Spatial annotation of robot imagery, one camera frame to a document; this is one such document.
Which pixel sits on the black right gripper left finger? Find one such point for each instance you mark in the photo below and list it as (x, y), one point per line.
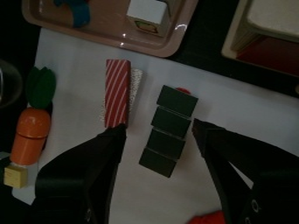
(78, 180)

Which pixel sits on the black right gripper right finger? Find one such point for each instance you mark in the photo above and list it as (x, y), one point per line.
(253, 175)

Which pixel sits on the yellow egg sushi toy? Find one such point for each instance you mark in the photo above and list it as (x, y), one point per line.
(15, 176)

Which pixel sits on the red cloth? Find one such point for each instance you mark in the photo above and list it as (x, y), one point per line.
(209, 218)

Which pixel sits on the white cutting board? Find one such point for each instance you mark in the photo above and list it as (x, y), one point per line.
(234, 116)

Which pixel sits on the orange toy carrot green leaves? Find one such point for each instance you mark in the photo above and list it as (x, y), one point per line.
(31, 131)

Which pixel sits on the dark seaweed sushi roll toy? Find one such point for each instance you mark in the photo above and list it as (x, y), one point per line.
(171, 125)

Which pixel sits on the red striped salmon sushi toy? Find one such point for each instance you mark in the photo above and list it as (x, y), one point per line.
(117, 93)

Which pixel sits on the wooden box red drawer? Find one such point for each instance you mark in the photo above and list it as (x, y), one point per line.
(269, 38)

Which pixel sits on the pink plastic tray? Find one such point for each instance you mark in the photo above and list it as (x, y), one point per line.
(109, 26)

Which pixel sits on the small blue toy piece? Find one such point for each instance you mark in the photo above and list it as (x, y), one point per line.
(79, 13)

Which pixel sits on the white toy cube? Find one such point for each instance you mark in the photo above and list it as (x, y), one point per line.
(147, 11)

